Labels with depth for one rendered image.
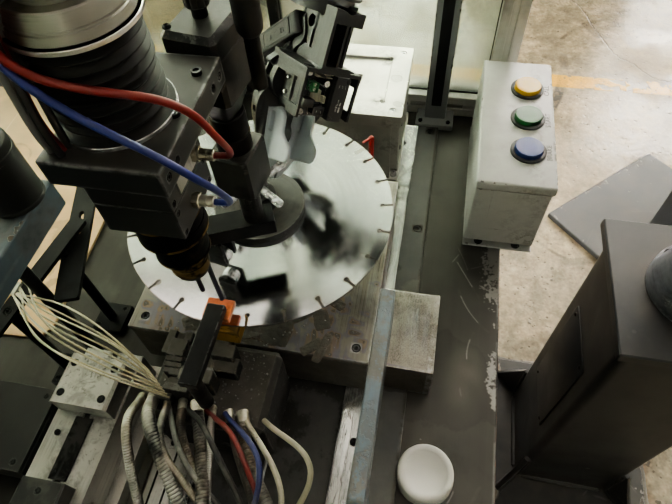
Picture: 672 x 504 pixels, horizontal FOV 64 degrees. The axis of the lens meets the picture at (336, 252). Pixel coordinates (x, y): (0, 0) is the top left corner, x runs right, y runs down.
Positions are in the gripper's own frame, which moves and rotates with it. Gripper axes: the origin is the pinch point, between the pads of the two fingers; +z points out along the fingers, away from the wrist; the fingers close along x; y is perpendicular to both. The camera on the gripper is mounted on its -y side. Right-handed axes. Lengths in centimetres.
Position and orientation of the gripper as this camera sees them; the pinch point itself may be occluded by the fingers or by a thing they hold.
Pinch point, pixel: (273, 165)
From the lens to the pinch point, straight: 67.8
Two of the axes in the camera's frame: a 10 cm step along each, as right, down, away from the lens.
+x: 7.9, -0.7, 6.0
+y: 5.4, 5.3, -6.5
